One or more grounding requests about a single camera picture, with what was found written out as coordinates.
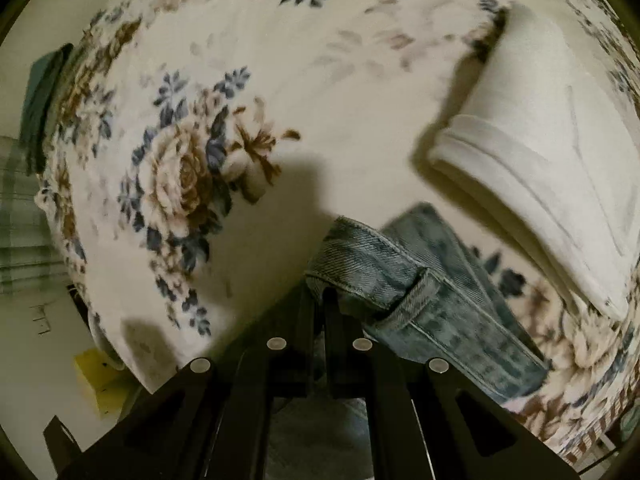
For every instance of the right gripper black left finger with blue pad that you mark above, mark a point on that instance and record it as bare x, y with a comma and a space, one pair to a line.
212, 419

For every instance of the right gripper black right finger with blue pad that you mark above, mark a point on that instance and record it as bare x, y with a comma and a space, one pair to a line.
427, 421

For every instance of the blue denim ripped shorts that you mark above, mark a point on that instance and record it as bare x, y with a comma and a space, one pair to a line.
417, 289

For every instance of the green striped curtain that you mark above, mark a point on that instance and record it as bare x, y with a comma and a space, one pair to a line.
29, 261

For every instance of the grey folded cloth bedside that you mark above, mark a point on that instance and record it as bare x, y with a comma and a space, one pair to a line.
42, 81

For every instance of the floral bed blanket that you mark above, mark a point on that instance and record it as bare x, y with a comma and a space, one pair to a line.
198, 153

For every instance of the folded white pants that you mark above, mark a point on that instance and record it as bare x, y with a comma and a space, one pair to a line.
557, 165

